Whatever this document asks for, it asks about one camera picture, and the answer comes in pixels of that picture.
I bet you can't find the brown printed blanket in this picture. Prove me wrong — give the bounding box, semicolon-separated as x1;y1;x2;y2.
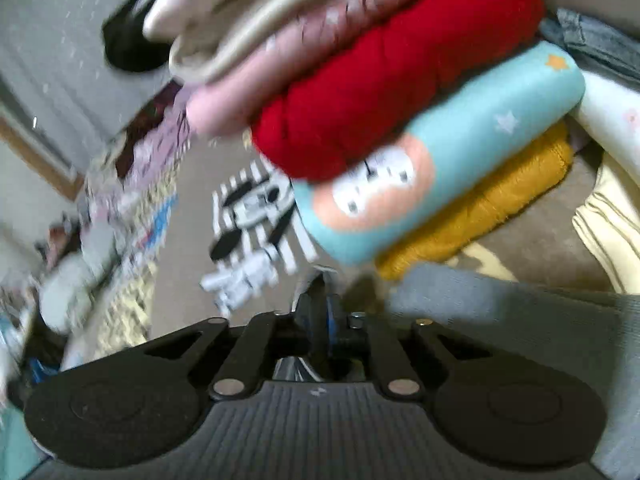
60;125;621;361

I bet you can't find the pale green garment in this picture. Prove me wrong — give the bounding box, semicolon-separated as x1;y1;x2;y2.
37;240;116;336

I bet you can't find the beige folded garment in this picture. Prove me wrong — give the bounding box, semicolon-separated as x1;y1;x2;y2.
169;0;401;86

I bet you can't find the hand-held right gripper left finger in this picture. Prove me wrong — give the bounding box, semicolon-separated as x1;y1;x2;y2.
142;272;329;403

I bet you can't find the grey knit garment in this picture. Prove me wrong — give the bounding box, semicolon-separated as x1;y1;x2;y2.
385;265;640;480

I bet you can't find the white folded garment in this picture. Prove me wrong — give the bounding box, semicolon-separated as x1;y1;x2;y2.
142;0;321;41

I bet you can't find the red knit sweater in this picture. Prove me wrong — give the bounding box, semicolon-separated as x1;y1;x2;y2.
250;0;546;183

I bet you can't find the stack of folded coloured clothes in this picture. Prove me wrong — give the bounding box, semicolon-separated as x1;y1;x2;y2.
375;120;575;281

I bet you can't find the cream garment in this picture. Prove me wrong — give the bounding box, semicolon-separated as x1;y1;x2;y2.
570;155;640;296

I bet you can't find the black cloth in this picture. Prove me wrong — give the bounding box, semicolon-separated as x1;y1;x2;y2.
101;0;176;73

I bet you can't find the purple printed garment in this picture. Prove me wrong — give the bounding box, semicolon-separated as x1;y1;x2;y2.
85;80;193;221

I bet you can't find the wooden frame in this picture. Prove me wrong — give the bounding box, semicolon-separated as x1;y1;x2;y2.
0;110;86;201

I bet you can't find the white printed garment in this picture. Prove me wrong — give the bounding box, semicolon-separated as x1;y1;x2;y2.
570;70;640;186

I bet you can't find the light blue printed garment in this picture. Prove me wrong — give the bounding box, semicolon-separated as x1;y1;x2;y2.
292;40;586;267

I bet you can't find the blue denim garment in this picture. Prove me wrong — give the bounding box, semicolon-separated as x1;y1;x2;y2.
540;7;640;86

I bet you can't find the pink folded garment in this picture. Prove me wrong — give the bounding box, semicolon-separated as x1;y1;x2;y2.
186;0;481;136

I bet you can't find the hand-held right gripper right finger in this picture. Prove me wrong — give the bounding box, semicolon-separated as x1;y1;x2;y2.
326;295;495;402

